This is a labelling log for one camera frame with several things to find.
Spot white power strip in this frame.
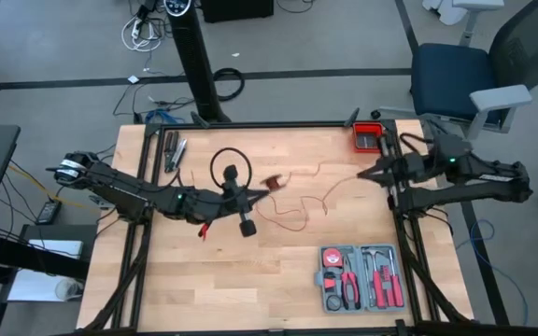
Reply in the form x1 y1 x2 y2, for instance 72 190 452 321
120 13 165 53

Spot clear plastic cup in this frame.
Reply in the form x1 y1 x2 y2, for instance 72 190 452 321
54 278 85 301

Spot grey metal mounting bracket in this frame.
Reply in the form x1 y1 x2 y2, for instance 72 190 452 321
89 194 114 210

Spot grey tool kit case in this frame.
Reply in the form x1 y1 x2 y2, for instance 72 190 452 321
314 243 408 314

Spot red plastic bin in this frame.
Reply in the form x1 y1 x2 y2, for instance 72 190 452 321
351 121 388 154

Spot black wire stripper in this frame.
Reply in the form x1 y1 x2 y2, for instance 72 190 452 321
163 130 180 175

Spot black coiled floor cable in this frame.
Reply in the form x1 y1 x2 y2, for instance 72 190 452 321
212 67 246 103

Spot silver black pliers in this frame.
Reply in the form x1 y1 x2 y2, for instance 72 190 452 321
174 137 189 170

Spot black wire spool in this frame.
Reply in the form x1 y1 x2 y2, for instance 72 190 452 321
259 173 285 192

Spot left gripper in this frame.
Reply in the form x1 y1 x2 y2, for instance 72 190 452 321
184 163 271 238

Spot thin blue floor cable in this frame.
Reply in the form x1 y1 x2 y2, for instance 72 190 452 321
455 218 531 327

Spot red-handled claw hammer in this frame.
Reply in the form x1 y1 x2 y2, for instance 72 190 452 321
361 249 388 309

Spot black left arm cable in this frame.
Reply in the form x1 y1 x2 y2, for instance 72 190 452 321
209 147 253 188

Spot black tower fan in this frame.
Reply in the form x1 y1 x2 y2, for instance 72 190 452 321
163 0 233 125

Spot red tape measure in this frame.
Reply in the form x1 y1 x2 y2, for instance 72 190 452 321
322 247 344 268

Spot black power adapter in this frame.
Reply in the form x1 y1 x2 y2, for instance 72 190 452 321
35 199 64 226

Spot white floor object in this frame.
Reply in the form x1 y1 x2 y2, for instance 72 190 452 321
421 0 467 25

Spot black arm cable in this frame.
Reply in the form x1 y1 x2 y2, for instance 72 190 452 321
209 147 253 188
398 132 436 155

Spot red-handled pliers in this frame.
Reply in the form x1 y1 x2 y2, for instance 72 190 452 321
341 254 362 311

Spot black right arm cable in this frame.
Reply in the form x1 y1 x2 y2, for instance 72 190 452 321
398 132 436 155

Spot blue grey office chair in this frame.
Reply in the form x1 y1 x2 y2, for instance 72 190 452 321
372 0 538 141

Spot black floor box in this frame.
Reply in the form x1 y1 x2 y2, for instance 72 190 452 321
201 0 276 24

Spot red-handled screwdriver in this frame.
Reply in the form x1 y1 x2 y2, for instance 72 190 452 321
388 248 404 308

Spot blue coiled floor cable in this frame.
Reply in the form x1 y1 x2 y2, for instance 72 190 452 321
145 107 186 126

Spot thin red wire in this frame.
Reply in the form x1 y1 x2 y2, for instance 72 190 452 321
255 161 361 233

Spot black table frame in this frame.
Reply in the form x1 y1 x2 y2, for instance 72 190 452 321
53 107 538 336

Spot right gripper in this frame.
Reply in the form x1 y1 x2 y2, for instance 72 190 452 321
356 136 439 189

